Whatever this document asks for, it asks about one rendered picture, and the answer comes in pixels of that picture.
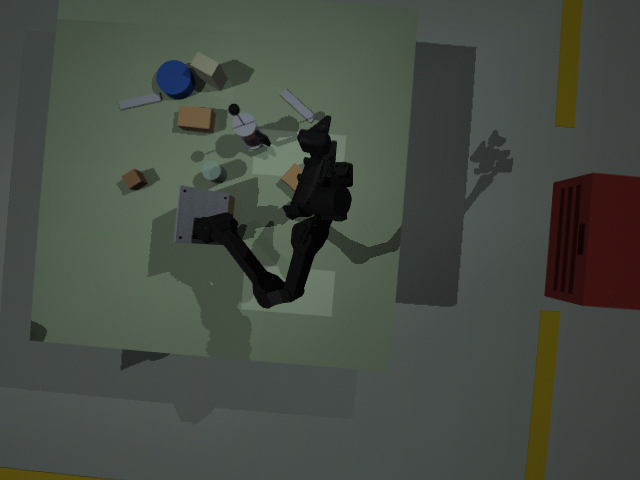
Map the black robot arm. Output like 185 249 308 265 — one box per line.
191 159 353 309

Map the dark blue cylinder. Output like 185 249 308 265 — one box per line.
156 60 195 99

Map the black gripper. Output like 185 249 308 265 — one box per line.
297 115 337 188

